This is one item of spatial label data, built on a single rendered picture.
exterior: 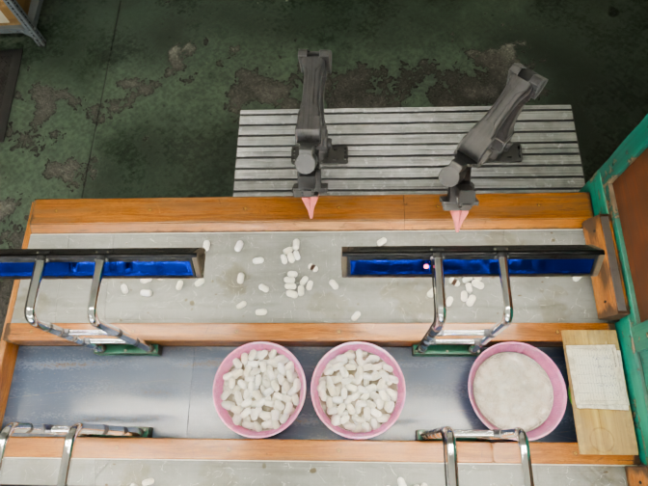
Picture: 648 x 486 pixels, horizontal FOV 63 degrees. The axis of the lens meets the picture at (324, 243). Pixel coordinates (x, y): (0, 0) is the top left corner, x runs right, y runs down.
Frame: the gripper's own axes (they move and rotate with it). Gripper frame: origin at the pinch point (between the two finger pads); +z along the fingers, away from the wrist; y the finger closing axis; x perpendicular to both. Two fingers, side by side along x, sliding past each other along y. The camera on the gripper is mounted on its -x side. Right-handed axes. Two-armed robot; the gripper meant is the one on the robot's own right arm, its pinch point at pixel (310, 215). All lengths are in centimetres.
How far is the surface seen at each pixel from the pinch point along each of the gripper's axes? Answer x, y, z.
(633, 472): -42, 82, 56
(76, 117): 127, -132, -18
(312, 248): 5.0, -0.2, 12.2
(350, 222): 8.4, 11.7, 4.8
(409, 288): -3.6, 29.5, 22.4
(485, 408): -25, 49, 49
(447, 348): -13, 40, 38
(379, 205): 11.7, 21.0, 0.4
